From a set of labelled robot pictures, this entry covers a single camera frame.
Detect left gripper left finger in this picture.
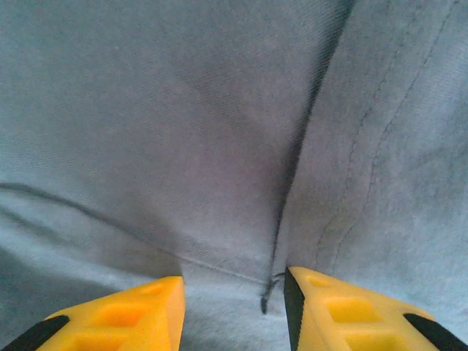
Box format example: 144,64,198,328
0,275,186,351

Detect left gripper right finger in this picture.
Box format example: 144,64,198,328
283,265,468,351

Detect blue t-shirt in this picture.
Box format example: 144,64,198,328
0,0,468,351

